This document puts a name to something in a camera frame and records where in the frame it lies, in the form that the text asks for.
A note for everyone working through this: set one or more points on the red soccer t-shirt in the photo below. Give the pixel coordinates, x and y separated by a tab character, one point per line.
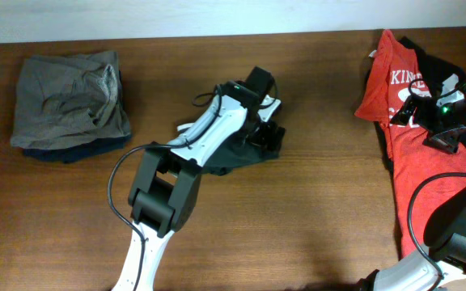
393	75

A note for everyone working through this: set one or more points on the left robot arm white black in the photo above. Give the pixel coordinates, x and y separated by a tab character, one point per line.
165	187

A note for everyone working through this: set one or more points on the grey folded shirt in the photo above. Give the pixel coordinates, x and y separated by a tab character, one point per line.
63	102

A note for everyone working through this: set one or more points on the dark green t-shirt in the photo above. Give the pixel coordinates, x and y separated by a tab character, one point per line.
218	147

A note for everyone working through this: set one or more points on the black garment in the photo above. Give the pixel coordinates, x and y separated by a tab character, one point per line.
434	69

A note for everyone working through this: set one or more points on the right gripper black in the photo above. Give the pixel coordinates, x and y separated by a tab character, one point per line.
449	143

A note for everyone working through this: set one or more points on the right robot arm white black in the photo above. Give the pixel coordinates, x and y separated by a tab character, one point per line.
441	258

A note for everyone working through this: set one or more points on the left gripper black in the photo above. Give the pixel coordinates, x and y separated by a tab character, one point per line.
269	139

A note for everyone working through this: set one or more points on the navy folded garment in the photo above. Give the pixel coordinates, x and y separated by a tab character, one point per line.
79	152

